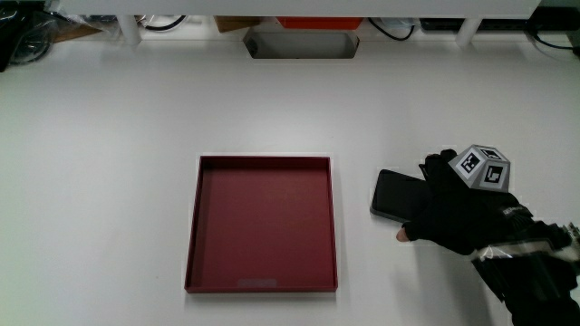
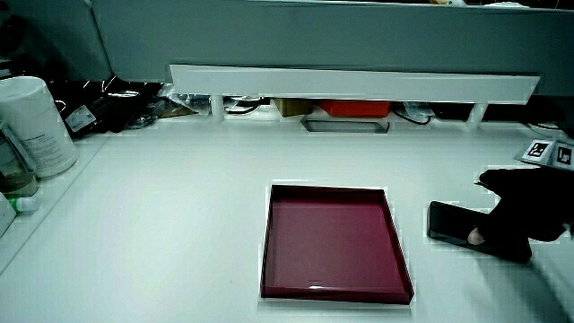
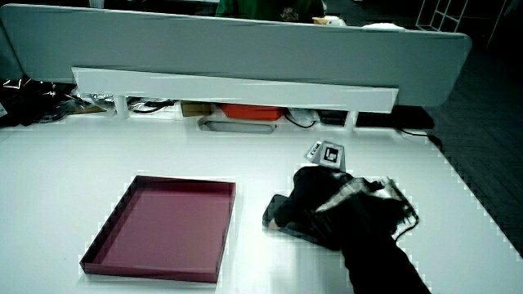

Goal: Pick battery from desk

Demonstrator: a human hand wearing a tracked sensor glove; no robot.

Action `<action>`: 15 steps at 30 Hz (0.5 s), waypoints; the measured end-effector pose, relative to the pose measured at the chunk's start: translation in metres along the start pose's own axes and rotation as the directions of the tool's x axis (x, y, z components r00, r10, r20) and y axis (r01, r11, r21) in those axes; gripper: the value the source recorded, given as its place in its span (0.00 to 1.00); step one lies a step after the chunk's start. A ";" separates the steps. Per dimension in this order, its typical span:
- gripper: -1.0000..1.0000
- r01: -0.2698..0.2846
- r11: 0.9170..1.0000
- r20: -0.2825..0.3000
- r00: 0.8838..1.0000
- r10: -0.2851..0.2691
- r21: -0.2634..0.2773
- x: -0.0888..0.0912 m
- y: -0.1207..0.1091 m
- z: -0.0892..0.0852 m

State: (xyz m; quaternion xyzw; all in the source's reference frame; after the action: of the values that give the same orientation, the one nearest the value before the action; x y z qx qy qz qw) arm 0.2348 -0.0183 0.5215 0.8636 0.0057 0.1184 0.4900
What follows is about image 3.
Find person's right hand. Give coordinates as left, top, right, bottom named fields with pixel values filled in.
left=267, top=140, right=420, bottom=252

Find person's right forearm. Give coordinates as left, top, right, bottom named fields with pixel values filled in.
left=337, top=222, right=432, bottom=294

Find white desk shelf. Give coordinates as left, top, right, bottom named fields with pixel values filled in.
left=71, top=66, right=400, bottom=132

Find grey desk partition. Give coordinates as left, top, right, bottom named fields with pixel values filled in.
left=0, top=3, right=473, bottom=108

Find white desk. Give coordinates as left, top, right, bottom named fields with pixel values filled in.
left=0, top=109, right=523, bottom=294

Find small black box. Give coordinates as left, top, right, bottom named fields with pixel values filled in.
left=318, top=109, right=348, bottom=126

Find white plastic bag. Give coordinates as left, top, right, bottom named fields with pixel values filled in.
left=285, top=107, right=320, bottom=129

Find orange box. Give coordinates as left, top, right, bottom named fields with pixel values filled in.
left=218, top=103, right=286, bottom=122

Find brown cardboard box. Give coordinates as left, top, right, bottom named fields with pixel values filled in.
left=180, top=100, right=212, bottom=118

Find maroon shallow tray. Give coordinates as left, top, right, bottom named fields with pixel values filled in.
left=79, top=175, right=237, bottom=284

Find black plastic bags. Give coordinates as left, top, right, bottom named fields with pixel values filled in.
left=0, top=76, right=78, bottom=127

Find black power cord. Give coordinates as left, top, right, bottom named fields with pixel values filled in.
left=395, top=127, right=444, bottom=150

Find black cable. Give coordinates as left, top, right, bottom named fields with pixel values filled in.
left=129, top=100, right=177, bottom=114

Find white shelving frame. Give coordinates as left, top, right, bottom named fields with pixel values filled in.
left=415, top=0, right=469, bottom=33

